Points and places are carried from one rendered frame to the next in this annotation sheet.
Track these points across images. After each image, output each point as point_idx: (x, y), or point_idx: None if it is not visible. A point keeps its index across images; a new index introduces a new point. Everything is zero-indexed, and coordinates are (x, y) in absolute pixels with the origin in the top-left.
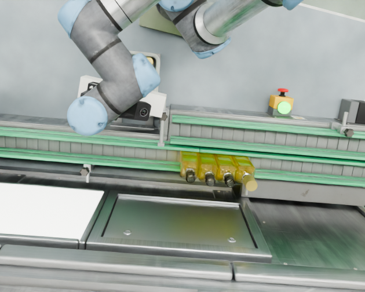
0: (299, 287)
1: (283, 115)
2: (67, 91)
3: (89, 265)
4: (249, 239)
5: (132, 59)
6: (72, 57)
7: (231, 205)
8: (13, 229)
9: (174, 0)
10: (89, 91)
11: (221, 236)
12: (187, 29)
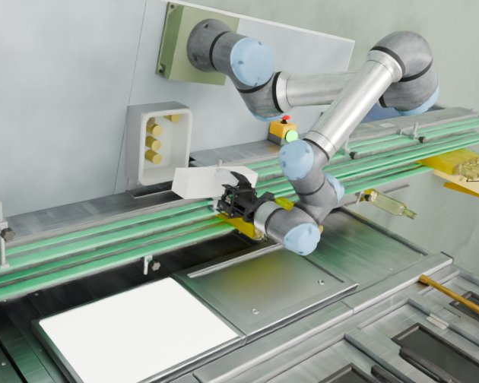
0: (385, 299)
1: (289, 142)
2: (71, 169)
3: (273, 352)
4: (329, 276)
5: (329, 183)
6: (77, 125)
7: (277, 246)
8: (176, 354)
9: (258, 76)
10: (299, 216)
11: (311, 282)
12: (261, 99)
